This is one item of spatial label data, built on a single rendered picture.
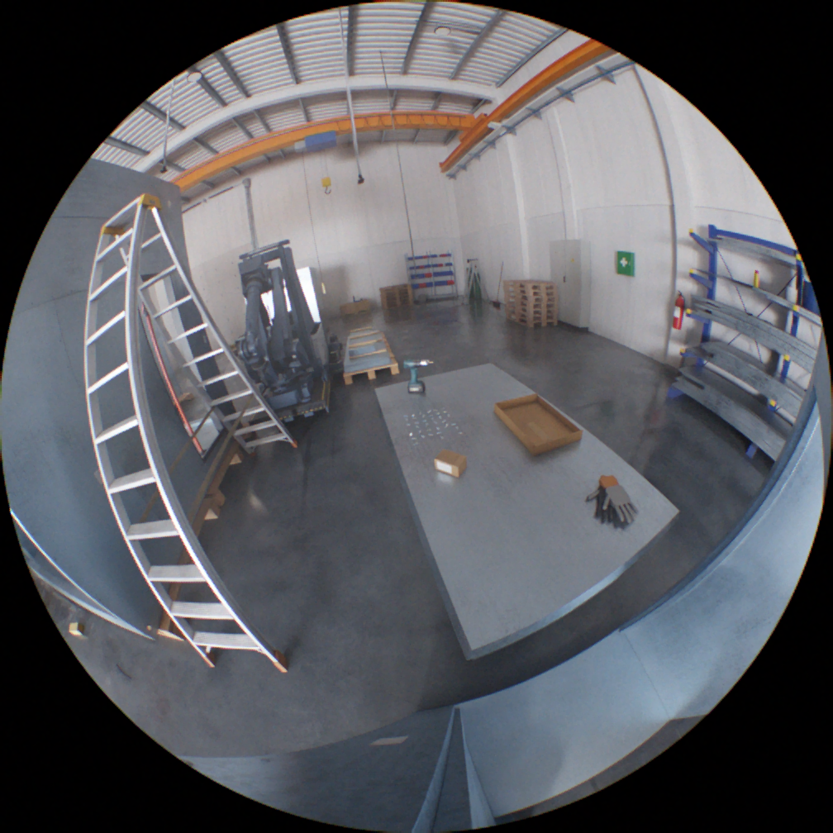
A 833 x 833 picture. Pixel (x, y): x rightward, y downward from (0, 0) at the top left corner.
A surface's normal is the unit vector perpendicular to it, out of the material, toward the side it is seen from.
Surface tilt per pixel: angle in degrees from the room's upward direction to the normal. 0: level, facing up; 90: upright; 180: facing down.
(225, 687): 0
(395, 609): 0
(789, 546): 90
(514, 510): 0
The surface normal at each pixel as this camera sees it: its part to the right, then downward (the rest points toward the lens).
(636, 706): -0.13, -0.84
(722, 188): -0.97, 0.22
